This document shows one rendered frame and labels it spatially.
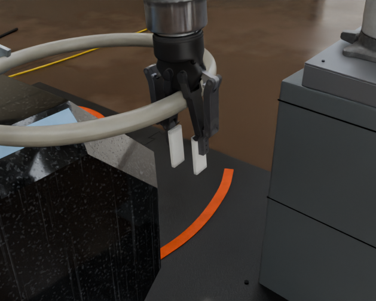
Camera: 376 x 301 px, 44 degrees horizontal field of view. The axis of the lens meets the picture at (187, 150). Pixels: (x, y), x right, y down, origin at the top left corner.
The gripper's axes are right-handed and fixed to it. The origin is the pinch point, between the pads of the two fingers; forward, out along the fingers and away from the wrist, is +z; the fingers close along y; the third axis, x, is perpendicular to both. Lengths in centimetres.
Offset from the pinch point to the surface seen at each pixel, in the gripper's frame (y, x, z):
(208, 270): 34, -50, 86
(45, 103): 38.3, -1.4, -0.6
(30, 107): 39.4, 1.8, -0.7
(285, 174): 8, -56, 38
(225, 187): 56, -98, 84
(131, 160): 30.6, -16.1, 19.4
